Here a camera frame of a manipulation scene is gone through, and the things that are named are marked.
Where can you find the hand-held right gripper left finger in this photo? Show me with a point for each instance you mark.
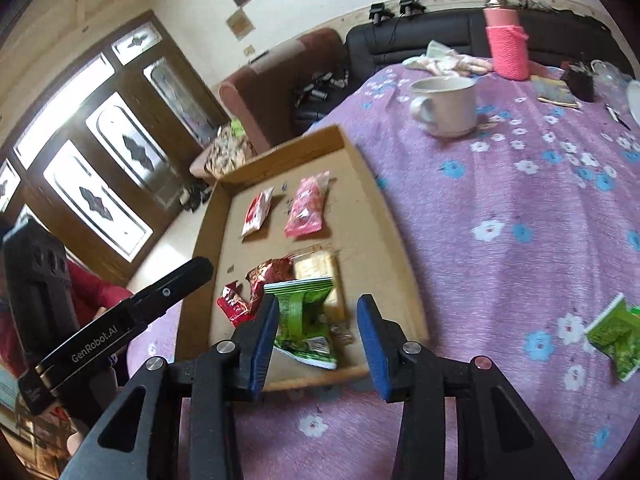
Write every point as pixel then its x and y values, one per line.
pixel 265 345

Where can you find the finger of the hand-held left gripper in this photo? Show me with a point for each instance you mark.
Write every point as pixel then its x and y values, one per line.
pixel 175 285

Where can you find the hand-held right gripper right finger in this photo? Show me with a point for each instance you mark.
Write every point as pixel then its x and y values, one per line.
pixel 372 345

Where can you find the green snack packet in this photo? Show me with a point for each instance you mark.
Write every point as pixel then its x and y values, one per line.
pixel 300 320
pixel 617 337

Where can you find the cardboard box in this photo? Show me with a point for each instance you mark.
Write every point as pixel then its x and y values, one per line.
pixel 355 225

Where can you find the small red snack packet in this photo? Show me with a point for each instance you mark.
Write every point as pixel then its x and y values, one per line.
pixel 232 305

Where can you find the person's red clothing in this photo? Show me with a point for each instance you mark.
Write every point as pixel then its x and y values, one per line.
pixel 90 285

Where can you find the dark red snack packet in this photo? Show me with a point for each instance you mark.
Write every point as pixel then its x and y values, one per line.
pixel 270 272

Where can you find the black shoes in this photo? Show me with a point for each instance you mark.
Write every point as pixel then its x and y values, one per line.
pixel 192 197

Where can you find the clear biscuit packet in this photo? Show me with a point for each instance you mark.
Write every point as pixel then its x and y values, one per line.
pixel 315 265

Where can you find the white red snack packet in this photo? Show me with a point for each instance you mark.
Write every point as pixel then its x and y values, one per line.
pixel 257 212

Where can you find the pink snack packet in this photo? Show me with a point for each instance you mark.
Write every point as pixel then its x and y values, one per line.
pixel 306 207

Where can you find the patterned fabric bag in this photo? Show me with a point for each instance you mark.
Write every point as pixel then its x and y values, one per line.
pixel 227 150

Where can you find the brown armchair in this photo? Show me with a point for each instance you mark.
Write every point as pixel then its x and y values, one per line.
pixel 270 90

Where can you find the wooden glazed door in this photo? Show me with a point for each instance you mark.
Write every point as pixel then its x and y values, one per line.
pixel 127 72

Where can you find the pile of black gadgets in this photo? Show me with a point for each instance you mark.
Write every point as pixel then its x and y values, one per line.
pixel 320 90

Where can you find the white ceramic mug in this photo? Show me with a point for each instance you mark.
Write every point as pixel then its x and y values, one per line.
pixel 450 107

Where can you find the crumpled white cloth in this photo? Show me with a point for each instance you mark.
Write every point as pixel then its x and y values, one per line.
pixel 450 65

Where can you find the black leather sofa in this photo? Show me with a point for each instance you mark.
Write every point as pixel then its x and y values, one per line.
pixel 400 40

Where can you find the khaki fabric pouch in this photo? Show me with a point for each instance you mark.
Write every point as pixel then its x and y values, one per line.
pixel 552 92

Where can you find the pink thermos with knitted sleeve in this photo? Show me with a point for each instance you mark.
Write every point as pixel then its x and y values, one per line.
pixel 507 45

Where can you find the black charger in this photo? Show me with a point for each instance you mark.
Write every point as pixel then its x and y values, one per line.
pixel 380 12
pixel 411 5

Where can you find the small black cup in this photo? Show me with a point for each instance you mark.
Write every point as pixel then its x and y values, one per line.
pixel 580 85

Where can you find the white plastic jar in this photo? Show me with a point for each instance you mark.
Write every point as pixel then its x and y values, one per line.
pixel 635 102

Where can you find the clear glass jar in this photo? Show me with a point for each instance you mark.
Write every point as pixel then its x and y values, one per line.
pixel 610 75

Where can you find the beige wall plate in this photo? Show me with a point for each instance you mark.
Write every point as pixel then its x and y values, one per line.
pixel 238 25

